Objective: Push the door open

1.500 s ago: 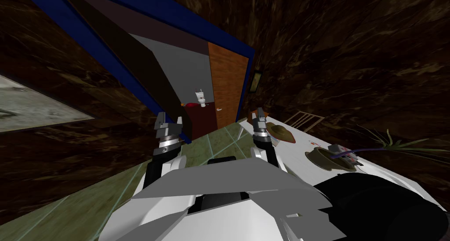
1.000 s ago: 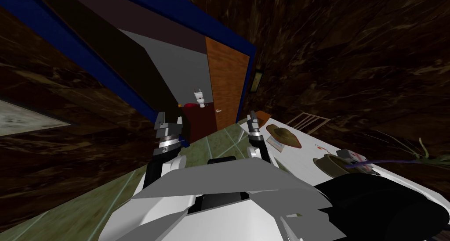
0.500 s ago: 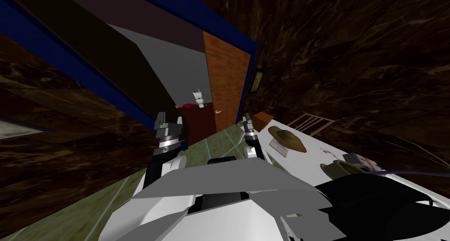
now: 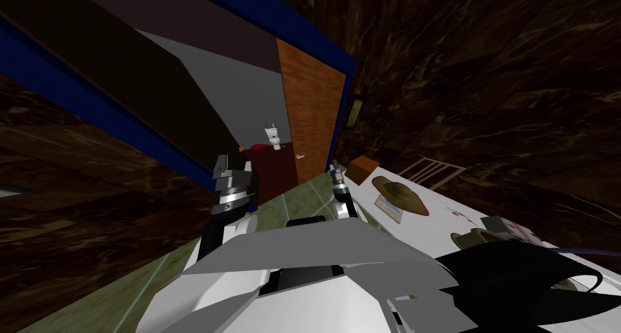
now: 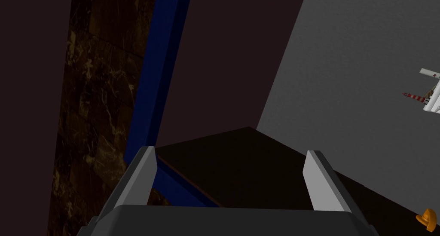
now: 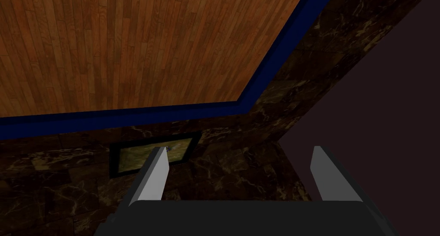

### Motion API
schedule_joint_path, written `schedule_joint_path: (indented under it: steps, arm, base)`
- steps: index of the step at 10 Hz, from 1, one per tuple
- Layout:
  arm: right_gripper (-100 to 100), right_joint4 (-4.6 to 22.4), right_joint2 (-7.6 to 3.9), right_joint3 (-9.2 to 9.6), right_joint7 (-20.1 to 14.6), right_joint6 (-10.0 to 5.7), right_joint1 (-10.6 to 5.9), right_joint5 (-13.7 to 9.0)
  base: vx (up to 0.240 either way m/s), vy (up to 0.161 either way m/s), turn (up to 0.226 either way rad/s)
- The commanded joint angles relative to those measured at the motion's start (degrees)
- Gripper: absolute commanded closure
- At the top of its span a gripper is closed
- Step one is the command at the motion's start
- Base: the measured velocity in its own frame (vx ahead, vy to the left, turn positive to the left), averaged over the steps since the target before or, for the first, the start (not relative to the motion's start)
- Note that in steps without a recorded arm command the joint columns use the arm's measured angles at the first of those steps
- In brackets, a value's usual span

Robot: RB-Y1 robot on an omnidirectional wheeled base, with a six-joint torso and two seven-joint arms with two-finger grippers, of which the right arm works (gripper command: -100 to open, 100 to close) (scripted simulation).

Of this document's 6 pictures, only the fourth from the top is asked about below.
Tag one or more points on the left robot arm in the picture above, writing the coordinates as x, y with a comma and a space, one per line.
213, 236

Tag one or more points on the brown box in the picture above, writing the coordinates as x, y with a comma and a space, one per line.
363, 169

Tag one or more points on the grey box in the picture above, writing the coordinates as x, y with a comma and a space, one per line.
504, 226

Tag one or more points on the olive hat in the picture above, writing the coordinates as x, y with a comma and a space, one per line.
473, 237

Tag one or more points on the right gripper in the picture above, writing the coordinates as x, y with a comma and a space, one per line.
339, 180

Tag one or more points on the white table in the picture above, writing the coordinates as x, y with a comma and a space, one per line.
436, 226

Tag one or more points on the pale flat book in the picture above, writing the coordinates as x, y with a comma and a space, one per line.
389, 209

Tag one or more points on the dark framed wall picture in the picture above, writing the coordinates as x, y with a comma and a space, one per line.
355, 110

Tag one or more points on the red round mat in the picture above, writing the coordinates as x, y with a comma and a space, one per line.
259, 147

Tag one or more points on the brown wooden door leaf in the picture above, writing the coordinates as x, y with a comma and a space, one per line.
313, 110

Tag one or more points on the brown brimmed hat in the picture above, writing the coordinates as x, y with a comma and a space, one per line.
400, 192

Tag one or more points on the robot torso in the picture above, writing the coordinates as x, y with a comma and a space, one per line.
310, 275

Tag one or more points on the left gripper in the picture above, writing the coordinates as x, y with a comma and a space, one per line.
234, 181

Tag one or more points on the white toilet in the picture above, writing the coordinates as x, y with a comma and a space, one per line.
274, 136

